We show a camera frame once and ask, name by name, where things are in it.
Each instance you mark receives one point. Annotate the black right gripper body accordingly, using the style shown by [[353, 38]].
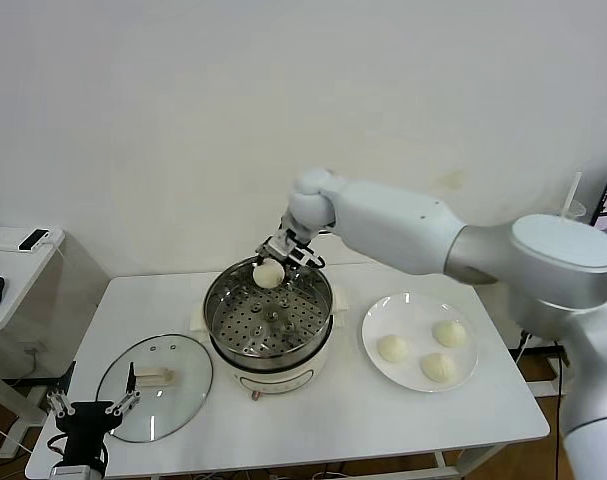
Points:
[[303, 257]]

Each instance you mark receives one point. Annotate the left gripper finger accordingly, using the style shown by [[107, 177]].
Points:
[[130, 392], [62, 397]]

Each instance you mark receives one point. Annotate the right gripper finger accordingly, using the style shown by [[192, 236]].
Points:
[[261, 256], [286, 263]]

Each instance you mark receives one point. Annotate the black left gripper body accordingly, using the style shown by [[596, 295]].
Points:
[[85, 422]]

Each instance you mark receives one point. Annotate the white steamed baozi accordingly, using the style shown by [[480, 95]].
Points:
[[393, 349], [439, 368], [268, 275], [449, 333]]

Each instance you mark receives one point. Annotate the round glass lid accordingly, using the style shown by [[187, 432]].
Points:
[[183, 390]]

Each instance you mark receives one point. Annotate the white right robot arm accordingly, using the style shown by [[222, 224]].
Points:
[[398, 225]]

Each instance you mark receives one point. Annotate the perforated stainless steamer basket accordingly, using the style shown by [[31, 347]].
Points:
[[268, 335]]

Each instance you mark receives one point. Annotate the white electric cooker base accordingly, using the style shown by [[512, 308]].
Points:
[[278, 382]]

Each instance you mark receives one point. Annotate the white side table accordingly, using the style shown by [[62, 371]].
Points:
[[545, 388], [13, 285]]

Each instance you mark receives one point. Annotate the white round plate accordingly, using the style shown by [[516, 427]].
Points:
[[418, 320]]

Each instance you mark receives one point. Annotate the black and white phone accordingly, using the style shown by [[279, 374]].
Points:
[[33, 240]]

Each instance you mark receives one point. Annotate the white drinking straw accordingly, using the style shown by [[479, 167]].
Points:
[[573, 190]]

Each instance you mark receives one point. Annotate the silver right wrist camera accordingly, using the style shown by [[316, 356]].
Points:
[[279, 245]]

